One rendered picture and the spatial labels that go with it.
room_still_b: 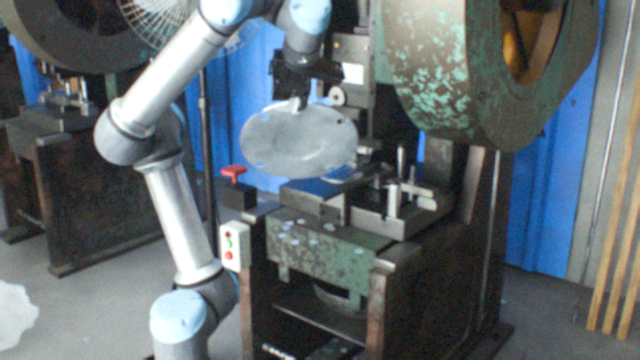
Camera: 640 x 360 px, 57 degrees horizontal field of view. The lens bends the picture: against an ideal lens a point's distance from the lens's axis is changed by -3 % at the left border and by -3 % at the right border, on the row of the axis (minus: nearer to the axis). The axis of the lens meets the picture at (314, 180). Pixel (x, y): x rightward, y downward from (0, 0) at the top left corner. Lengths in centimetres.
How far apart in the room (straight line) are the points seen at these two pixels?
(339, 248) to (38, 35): 149
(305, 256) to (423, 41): 80
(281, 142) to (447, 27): 53
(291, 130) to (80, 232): 179
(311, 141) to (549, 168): 151
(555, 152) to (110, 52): 195
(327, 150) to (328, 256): 34
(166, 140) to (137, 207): 191
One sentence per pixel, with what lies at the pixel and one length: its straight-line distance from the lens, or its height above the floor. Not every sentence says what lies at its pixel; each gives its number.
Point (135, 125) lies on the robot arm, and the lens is 117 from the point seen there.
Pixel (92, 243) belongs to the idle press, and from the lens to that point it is 310.
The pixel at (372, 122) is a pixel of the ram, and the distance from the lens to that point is 167.
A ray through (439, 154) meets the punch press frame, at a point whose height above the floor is 80.
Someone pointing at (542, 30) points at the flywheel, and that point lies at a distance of 179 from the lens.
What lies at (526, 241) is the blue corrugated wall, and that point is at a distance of 291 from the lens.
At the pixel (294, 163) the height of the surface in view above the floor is 87.
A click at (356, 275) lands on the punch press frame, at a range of 166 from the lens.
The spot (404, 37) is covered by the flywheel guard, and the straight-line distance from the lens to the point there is 123.
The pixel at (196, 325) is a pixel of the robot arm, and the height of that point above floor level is 65.
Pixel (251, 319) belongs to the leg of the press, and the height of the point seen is 30.
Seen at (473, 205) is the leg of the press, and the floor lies 65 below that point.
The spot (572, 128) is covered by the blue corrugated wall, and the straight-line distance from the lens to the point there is 272.
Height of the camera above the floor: 135
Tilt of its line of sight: 20 degrees down
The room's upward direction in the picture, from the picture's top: straight up
